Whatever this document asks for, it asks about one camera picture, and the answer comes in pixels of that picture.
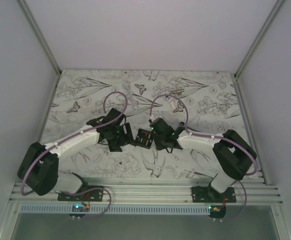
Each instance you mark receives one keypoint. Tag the black fuse box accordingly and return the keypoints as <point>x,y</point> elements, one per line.
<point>143,139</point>

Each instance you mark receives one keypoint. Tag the right small circuit board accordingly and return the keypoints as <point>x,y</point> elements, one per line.
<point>217,212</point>

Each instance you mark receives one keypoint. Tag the left small circuit board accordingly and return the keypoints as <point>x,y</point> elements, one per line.
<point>78,211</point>

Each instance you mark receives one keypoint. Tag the aluminium rail frame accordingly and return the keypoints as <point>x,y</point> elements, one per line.
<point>178,190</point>

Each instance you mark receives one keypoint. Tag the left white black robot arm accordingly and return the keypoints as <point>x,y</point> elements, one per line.
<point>40,166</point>

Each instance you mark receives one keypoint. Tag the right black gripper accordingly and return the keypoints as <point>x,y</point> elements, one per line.
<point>158,147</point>

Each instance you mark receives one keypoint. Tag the white slotted cable duct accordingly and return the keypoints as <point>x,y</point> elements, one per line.
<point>117,209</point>

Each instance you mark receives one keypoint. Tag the white plastic tool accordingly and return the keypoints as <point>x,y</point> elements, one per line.
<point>170,100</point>

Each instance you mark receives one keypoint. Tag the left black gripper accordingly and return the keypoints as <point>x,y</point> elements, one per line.
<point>125,140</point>

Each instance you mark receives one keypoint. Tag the small circuit board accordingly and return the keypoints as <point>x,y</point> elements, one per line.
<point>217,212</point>
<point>78,211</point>

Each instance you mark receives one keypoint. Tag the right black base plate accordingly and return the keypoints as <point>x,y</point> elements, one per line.
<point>206,194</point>

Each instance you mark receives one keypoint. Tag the floral patterned mat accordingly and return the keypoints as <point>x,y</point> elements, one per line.
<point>207,100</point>

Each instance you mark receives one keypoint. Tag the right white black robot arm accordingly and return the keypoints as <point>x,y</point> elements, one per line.
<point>232,152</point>

